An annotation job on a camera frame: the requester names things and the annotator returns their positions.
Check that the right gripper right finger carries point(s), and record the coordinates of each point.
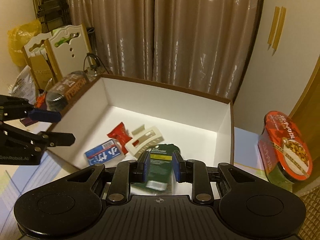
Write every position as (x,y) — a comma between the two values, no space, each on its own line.
(197,174)

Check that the brown cardboard box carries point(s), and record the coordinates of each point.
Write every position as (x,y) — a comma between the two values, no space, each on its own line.
(200,124)

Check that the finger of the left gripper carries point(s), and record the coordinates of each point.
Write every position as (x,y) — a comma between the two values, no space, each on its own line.
(54,139)
(44,115)

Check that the crumpled white plastic bag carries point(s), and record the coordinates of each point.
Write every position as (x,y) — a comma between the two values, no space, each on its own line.
(24,86)

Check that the dark folding rack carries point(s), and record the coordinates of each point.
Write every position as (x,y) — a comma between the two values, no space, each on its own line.
(52,14)

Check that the white plastic clip holder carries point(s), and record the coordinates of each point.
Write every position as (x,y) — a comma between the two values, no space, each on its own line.
(142,139)

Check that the yellow wall ornament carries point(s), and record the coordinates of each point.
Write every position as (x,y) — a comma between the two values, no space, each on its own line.
(276,29)

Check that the yellow curtain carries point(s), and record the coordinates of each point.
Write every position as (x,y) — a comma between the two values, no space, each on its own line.
(306,116)

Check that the dark green sachet packet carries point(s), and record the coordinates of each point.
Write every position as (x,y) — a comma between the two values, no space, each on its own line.
(159,180)

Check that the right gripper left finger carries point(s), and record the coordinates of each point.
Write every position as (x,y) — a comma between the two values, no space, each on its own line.
(127,173)

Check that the dark wrapped noodle bowl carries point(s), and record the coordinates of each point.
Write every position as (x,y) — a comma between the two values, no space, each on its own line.
(62,92)

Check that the red instant noodle bowl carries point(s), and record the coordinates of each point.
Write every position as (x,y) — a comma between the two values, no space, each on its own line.
(285,155)

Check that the blue dental floss box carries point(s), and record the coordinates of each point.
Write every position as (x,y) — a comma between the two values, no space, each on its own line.
(103,153)

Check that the glass teapot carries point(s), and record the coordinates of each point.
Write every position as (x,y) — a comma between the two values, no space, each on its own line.
(93,66)

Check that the yellow plastic bag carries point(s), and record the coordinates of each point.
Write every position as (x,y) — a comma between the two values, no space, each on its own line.
(18,37)

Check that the red snack packet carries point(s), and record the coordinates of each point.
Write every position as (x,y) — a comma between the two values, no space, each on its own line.
(120,134)

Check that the cardboard carton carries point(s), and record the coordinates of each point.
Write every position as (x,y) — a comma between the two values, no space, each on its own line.
(42,71)

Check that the quilted tan chair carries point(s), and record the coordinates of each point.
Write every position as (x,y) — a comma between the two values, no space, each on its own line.
(310,229)

